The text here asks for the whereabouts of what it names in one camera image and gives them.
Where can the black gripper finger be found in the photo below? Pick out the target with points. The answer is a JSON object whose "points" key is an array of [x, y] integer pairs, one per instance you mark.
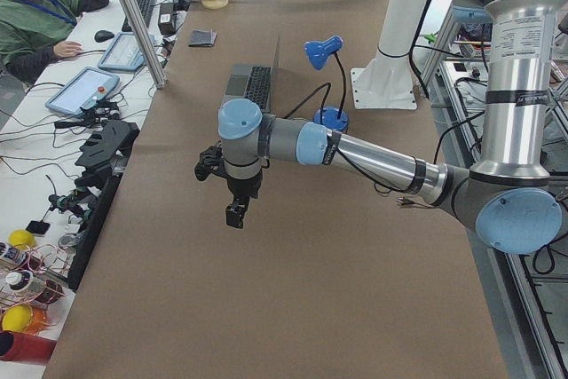
{"points": [[234, 215]]}

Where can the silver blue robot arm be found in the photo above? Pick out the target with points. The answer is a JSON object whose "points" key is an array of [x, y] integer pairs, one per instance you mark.
{"points": [[503, 197]]}

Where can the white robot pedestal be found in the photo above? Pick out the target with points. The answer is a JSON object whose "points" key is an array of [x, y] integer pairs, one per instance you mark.
{"points": [[386, 82]]}

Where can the yellow ball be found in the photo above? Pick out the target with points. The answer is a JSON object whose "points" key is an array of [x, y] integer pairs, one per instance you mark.
{"points": [[22, 239]]}

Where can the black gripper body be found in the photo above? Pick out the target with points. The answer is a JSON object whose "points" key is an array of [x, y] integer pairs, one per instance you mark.
{"points": [[242, 185]]}

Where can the teach pendant tablet far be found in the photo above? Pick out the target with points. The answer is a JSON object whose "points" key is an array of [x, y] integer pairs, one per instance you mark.
{"points": [[123, 55]]}

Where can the blue desk lamp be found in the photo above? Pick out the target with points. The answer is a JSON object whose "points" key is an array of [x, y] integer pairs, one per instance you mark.
{"points": [[318, 52]]}

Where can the teach pendant tablet near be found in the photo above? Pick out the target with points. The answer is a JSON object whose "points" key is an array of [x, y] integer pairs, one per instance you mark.
{"points": [[88, 87]]}

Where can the black keyboard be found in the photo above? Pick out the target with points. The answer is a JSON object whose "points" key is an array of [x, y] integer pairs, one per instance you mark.
{"points": [[146, 8]]}

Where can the grey laptop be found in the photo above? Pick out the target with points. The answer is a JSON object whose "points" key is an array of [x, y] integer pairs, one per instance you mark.
{"points": [[254, 82]]}

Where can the red cylinder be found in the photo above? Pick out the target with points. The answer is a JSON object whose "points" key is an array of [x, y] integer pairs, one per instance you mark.
{"points": [[25, 348]]}

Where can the teach pendant tablet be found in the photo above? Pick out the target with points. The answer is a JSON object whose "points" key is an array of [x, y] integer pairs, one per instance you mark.
{"points": [[88, 87], [123, 55]]}

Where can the black small box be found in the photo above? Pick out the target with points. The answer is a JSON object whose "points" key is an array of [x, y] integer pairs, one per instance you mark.
{"points": [[167, 19]]}

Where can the folded grey purple cloth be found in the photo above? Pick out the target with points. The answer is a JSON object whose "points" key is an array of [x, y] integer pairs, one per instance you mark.
{"points": [[202, 38]]}

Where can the person in green shirt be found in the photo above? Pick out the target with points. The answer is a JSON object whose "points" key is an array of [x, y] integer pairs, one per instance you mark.
{"points": [[34, 33]]}

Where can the black computer mouse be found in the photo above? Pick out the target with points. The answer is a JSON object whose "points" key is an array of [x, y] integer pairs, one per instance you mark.
{"points": [[103, 35]]}

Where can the black plastic holder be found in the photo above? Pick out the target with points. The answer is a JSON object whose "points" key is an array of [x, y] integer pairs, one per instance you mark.
{"points": [[102, 145]]}

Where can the yellow lemon toy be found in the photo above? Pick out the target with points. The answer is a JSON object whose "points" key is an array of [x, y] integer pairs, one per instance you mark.
{"points": [[17, 318]]}

